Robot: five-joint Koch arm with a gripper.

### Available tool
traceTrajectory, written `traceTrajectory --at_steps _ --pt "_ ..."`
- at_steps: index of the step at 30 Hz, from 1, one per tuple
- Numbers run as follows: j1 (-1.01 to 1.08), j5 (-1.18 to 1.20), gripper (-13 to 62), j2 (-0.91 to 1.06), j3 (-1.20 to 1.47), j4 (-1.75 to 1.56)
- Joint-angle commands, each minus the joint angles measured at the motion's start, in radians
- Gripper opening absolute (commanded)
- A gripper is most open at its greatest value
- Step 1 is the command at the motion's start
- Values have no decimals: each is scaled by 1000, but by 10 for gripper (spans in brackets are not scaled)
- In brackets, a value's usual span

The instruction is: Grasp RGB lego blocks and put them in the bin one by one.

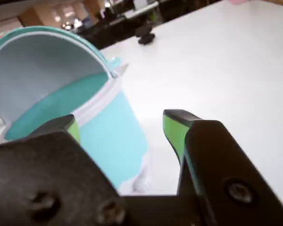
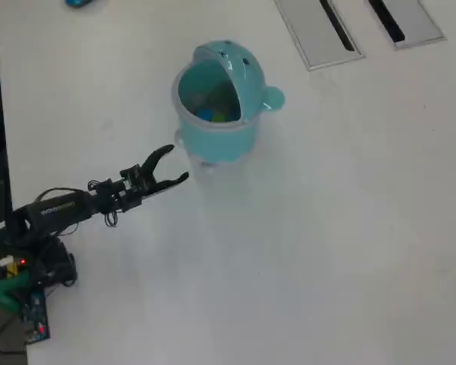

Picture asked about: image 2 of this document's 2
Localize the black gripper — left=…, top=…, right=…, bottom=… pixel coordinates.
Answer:
left=117, top=143, right=190, bottom=212

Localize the teal bin with flip lid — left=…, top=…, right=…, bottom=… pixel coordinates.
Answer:
left=171, top=40, right=287, bottom=170

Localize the blue circuit board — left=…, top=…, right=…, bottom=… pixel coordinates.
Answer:
left=21, top=290, right=51, bottom=345

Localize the green table clamp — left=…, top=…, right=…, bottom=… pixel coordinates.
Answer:
left=0, top=273, right=33, bottom=313

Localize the small wrist camera board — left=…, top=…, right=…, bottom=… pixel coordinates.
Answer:
left=119, top=164, right=141, bottom=183

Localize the grey desk cable grommet plate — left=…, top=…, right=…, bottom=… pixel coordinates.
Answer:
left=274, top=0, right=366, bottom=72
left=363, top=0, right=445, bottom=52

